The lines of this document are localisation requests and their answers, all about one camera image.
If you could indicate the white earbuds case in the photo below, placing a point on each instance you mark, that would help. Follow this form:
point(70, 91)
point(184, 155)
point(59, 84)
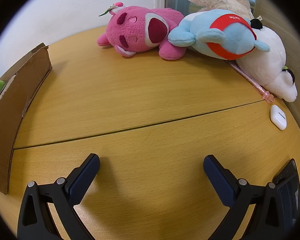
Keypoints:
point(277, 117)

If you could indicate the wooden desktop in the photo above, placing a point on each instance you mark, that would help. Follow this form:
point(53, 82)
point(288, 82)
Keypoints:
point(152, 92)

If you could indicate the pink plush bear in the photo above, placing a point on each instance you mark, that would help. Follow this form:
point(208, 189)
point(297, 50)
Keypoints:
point(135, 30)

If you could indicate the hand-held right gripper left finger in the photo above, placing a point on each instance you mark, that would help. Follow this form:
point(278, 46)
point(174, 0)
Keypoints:
point(82, 180)

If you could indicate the white plush toy black ears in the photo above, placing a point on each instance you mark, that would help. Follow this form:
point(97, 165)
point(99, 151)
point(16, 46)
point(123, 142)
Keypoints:
point(265, 55)

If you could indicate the black flat device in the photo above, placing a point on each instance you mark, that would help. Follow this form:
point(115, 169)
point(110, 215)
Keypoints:
point(289, 180)

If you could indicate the blue plush toy red band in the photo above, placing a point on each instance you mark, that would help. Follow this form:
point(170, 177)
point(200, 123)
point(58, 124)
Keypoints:
point(230, 37)

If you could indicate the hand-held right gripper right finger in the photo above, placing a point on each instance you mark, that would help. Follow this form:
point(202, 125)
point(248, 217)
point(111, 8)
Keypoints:
point(220, 180)

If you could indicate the brown cardboard box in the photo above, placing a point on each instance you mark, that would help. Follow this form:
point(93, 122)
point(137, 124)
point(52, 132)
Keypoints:
point(12, 117)

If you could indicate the pink transparent pen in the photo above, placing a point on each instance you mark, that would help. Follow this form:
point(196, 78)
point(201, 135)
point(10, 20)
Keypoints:
point(268, 97)

